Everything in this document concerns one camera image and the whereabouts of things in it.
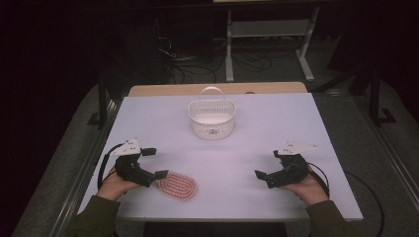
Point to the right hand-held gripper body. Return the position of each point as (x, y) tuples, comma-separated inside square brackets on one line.
[(291, 171)]

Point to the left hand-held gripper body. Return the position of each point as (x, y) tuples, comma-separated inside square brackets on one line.
[(130, 169)]

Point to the red white striped oval pad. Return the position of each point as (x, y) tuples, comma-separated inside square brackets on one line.
[(179, 187)]

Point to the white plastic basket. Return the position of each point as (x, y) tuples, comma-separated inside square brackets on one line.
[(212, 126)]

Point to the person's left hand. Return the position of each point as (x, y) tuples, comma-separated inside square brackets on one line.
[(113, 187)]

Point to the person's right hand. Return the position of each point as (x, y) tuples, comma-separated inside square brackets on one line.
[(311, 191)]

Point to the black metal stand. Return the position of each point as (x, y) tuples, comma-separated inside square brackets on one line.
[(102, 105), (375, 98)]

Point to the light wooden table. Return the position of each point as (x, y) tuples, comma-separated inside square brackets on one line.
[(184, 89)]

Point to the white metal stand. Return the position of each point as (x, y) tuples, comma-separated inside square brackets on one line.
[(270, 29)]

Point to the aluminium rail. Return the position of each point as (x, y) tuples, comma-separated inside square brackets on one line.
[(392, 154), (84, 177)]

